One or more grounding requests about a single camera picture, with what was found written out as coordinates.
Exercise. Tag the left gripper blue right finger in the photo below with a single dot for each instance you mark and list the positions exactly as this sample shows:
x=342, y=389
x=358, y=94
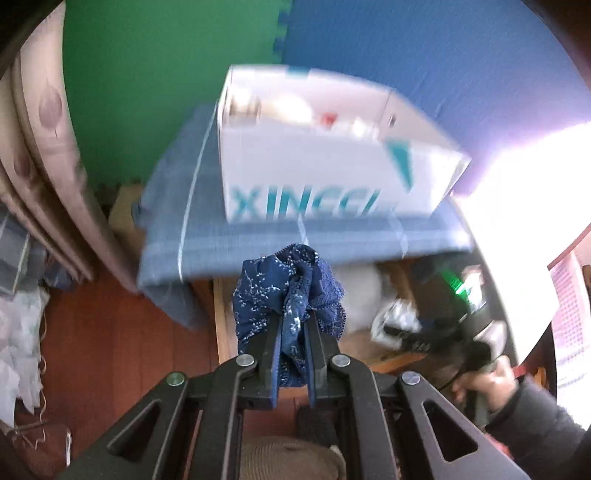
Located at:
x=319, y=348

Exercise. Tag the pale blue white underwear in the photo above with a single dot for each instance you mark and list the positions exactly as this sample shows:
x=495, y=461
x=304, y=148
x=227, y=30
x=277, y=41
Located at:
x=363, y=285

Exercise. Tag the wooden drawer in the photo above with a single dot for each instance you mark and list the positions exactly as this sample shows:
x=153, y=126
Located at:
x=358, y=345

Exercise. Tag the beige patterned curtain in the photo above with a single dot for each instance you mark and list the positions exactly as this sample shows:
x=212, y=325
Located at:
x=43, y=181

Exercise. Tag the person's right hand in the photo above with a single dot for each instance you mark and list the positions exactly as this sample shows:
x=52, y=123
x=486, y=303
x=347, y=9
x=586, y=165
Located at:
x=497, y=386

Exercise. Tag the white XINCCI shoe box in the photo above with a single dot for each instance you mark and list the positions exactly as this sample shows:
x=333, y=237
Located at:
x=309, y=144

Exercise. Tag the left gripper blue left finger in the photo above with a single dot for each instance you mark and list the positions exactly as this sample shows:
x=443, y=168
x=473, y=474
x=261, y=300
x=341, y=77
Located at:
x=269, y=363

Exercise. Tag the grey plaid bedding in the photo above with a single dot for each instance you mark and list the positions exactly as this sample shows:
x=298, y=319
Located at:
x=22, y=258

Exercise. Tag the floral pale blue underwear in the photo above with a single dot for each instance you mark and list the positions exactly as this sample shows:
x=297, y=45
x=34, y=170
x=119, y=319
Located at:
x=393, y=322

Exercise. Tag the white floral bedsheet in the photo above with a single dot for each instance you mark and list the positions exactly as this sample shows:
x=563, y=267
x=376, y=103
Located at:
x=21, y=356

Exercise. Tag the navy floral underwear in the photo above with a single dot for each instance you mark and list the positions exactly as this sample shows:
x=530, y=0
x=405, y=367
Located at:
x=292, y=282

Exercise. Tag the cardboard box behind nightstand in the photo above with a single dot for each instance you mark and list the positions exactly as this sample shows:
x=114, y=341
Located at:
x=121, y=222

